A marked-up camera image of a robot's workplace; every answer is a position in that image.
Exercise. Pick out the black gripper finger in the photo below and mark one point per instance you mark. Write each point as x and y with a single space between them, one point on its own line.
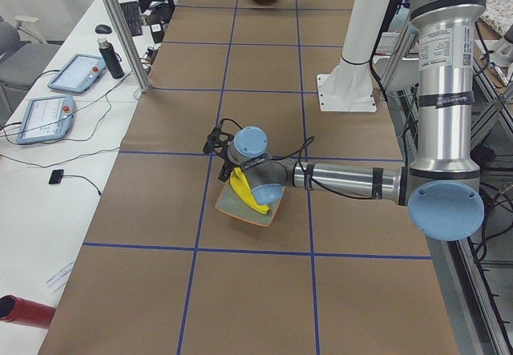
224 174

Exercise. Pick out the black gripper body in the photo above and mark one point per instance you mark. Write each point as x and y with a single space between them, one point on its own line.
227 170

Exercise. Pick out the yellow plastic banana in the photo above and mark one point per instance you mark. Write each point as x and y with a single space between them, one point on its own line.
262 209
239 184

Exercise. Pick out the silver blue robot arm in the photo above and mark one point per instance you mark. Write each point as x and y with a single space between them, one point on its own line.
440 188

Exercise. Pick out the grey square plate orange rim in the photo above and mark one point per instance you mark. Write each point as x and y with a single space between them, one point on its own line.
230 204

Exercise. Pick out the black water bottle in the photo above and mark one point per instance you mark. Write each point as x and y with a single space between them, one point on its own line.
110 58

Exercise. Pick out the far blue teach pendant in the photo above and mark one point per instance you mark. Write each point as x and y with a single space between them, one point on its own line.
79 74

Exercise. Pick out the blue teach pendant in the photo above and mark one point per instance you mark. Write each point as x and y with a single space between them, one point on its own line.
79 74
47 119

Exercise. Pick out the black keyboard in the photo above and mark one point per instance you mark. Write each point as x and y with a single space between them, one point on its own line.
132 17

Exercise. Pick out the near blue teach pendant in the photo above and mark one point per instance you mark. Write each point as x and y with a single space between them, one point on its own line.
47 119

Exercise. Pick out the black computer mouse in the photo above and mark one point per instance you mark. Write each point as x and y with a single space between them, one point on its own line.
103 29

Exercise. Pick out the red cylinder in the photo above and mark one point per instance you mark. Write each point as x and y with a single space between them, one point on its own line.
19 311

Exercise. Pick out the white camera stand pillar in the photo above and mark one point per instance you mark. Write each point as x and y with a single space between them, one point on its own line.
348 87

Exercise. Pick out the small black box on cable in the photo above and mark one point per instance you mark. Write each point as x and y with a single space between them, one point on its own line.
56 177

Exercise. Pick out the aluminium frame post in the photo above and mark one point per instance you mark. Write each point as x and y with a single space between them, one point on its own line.
121 28

